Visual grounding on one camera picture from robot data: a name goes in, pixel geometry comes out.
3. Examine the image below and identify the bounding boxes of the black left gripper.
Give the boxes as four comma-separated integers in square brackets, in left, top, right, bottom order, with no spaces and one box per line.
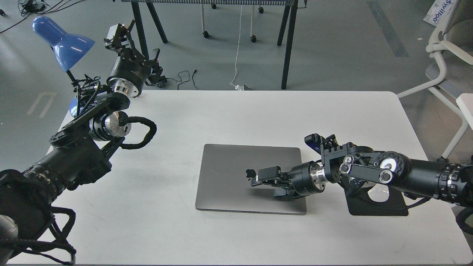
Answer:
[105,20,166,98]

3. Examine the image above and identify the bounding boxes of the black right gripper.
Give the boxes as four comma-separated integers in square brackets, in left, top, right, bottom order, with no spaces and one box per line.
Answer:
[250,161,327,199]

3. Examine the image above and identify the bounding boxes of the grey laptop notebook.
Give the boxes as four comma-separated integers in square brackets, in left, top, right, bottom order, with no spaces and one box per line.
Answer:
[195,144,307,216]

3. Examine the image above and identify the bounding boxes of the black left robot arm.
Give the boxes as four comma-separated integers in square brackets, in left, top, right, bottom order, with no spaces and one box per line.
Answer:
[0,16,162,265]

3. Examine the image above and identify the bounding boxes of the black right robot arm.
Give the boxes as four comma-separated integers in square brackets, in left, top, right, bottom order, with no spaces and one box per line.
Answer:
[246,133,472,234]

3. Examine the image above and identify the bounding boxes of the blue desk lamp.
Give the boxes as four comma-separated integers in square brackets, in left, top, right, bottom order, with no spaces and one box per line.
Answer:
[31,16,95,118]

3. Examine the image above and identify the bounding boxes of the black mouse pad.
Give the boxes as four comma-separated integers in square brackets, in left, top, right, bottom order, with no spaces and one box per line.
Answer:
[345,188,408,216]

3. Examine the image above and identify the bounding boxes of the white computer mouse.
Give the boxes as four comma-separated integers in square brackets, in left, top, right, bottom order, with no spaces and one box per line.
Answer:
[368,184,390,202]

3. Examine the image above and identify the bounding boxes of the black-legged background table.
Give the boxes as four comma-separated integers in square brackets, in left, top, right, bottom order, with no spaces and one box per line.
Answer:
[111,0,307,90]

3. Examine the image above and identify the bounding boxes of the white office chair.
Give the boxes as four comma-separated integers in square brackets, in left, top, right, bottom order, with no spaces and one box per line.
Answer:
[397,0,473,162]

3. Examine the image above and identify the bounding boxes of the white cardboard box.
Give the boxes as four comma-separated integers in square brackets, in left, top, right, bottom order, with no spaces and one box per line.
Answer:
[423,0,457,27]

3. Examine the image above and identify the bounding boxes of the black floor cable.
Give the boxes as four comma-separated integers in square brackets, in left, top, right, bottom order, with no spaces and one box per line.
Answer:
[163,69,198,91]

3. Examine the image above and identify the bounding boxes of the white hanging cable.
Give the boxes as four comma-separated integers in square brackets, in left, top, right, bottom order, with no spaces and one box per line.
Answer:
[229,4,246,91]

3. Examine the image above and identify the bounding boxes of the black cable bundle floor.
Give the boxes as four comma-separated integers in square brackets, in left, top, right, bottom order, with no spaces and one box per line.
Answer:
[0,0,84,34]

